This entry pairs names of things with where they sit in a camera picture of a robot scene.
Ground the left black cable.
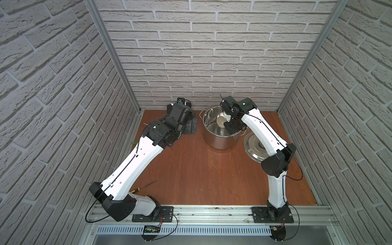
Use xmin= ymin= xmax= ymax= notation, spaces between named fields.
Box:
xmin=141 ymin=210 xmax=179 ymax=241

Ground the stainless steel pot lid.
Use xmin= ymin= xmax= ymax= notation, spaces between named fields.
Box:
xmin=244 ymin=132 xmax=269 ymax=163

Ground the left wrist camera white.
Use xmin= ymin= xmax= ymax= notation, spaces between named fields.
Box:
xmin=177 ymin=98 xmax=192 ymax=108

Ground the left controller board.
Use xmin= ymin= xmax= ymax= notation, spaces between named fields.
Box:
xmin=141 ymin=225 xmax=161 ymax=242

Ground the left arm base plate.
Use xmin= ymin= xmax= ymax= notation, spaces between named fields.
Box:
xmin=132 ymin=206 xmax=174 ymax=223

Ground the controller board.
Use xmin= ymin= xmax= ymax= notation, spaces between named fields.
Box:
xmin=141 ymin=225 xmax=161 ymax=242
xmin=270 ymin=226 xmax=286 ymax=242

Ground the black cable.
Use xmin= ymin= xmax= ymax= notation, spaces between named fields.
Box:
xmin=141 ymin=210 xmax=179 ymax=241
xmin=275 ymin=203 xmax=303 ymax=242

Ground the aluminium mounting rail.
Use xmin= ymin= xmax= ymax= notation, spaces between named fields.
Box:
xmin=85 ymin=204 xmax=339 ymax=229

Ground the right controller board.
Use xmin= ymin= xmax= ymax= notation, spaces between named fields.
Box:
xmin=270 ymin=226 xmax=286 ymax=242

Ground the cream plastic ladle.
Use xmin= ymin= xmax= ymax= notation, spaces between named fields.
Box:
xmin=216 ymin=112 xmax=231 ymax=128

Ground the yellow black screwdriver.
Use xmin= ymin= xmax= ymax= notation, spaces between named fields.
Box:
xmin=131 ymin=179 xmax=159 ymax=194

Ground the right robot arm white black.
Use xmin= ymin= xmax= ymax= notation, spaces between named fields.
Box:
xmin=220 ymin=96 xmax=297 ymax=222

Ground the right black cable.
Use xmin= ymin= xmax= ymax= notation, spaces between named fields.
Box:
xmin=275 ymin=203 xmax=303 ymax=242

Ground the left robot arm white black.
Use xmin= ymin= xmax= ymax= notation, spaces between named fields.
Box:
xmin=89 ymin=98 xmax=195 ymax=222

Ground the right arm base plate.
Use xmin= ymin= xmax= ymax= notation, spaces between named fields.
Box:
xmin=251 ymin=206 xmax=294 ymax=224

